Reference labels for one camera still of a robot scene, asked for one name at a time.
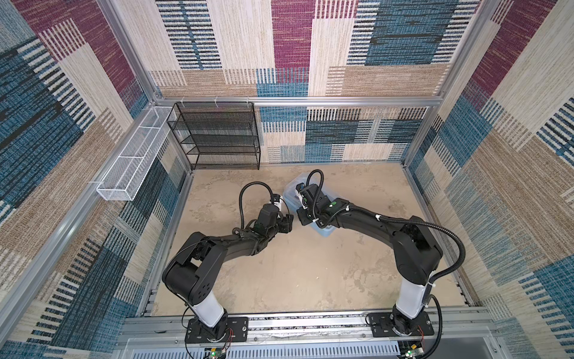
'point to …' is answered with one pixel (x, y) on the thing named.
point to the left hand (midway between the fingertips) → (288, 212)
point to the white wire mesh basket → (125, 179)
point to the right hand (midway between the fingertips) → (304, 213)
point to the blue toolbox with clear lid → (290, 199)
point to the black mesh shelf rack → (217, 135)
